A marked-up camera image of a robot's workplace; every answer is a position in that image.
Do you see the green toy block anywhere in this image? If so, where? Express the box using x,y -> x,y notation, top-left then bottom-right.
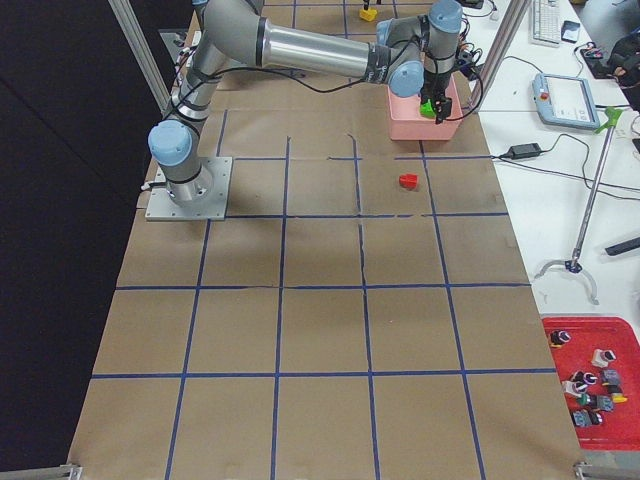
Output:
419,100 -> 436,119

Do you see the pink plastic box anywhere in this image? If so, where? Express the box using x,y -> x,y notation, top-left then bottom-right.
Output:
387,79 -> 463,141

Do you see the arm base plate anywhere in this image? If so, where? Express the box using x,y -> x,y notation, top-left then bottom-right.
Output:
145,156 -> 233,221

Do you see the red parts tray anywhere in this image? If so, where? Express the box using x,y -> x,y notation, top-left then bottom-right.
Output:
543,316 -> 639,451

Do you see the teach pendant tablet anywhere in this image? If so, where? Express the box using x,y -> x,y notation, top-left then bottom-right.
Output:
532,73 -> 600,130

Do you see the yellow toy block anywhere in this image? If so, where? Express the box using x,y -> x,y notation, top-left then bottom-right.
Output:
359,8 -> 378,22

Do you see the red toy block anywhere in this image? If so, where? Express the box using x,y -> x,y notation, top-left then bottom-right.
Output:
398,173 -> 419,190

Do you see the green handled reacher tool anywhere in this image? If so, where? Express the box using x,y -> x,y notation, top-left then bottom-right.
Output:
534,106 -> 622,305

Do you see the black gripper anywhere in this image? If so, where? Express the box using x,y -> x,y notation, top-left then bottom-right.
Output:
420,47 -> 475,123
362,0 -> 381,11

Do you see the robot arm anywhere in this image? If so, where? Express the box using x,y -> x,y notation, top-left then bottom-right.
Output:
148,1 -> 463,207

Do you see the black power adapter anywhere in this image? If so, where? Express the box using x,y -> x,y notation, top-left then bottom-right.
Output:
506,143 -> 543,160

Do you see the aluminium frame post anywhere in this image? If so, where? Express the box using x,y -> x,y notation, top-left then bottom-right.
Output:
469,0 -> 530,112

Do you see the white keyboard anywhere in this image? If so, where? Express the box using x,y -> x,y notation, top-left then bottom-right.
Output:
529,0 -> 561,47

